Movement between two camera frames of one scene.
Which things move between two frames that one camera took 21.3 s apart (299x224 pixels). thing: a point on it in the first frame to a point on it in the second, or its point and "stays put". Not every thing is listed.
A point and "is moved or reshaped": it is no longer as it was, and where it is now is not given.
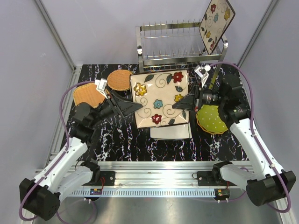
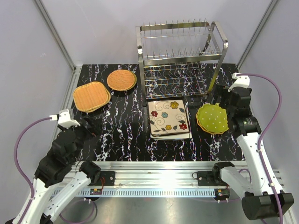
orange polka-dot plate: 209,131 stays put
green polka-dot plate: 208,120 stays put
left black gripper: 123,107 to 90,133
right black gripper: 193,101 to 222,91
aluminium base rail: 156,174 stays put
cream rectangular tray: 186,131 to 182,136
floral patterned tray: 218,16 to 167,117
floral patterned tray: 157,92 is moved or reshaped
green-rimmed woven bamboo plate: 119,80 to 135,82
